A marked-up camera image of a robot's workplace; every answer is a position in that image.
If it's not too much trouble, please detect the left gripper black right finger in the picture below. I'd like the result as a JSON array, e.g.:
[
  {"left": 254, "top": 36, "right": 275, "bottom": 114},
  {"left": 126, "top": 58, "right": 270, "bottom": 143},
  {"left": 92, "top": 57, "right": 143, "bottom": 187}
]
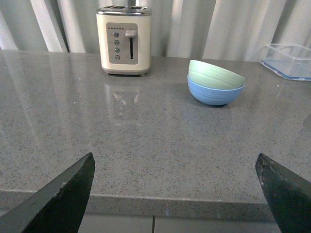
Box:
[{"left": 255, "top": 153, "right": 311, "bottom": 233}]

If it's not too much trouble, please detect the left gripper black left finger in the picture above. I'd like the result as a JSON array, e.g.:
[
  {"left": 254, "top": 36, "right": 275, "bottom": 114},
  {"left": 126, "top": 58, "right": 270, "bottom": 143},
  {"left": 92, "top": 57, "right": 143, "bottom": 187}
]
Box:
[{"left": 0, "top": 152, "right": 95, "bottom": 233}]

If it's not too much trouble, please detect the green plastic bowl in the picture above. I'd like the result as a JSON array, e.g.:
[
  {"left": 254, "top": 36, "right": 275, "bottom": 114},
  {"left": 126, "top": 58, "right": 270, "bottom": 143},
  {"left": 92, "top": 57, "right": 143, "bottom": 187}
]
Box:
[{"left": 188, "top": 60, "right": 246, "bottom": 90}]

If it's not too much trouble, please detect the blue plastic bowl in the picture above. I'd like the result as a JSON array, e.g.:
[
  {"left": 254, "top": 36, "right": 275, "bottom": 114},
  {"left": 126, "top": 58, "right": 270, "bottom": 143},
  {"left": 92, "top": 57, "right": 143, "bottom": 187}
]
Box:
[{"left": 187, "top": 75, "right": 245, "bottom": 106}]

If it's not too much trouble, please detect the clear plastic food container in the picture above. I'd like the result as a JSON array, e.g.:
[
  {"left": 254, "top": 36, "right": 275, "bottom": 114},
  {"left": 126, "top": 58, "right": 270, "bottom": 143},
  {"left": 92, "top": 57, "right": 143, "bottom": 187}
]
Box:
[{"left": 260, "top": 43, "right": 311, "bottom": 81}]

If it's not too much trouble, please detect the cream two-slot toaster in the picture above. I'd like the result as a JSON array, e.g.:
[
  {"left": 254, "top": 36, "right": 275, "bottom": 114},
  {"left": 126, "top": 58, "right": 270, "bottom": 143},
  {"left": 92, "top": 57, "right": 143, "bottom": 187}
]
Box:
[{"left": 96, "top": 5, "right": 152, "bottom": 76}]

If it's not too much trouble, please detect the white pleated curtain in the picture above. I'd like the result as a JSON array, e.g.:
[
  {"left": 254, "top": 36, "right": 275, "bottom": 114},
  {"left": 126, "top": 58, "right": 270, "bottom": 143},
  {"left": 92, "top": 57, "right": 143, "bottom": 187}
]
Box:
[{"left": 0, "top": 0, "right": 311, "bottom": 61}]

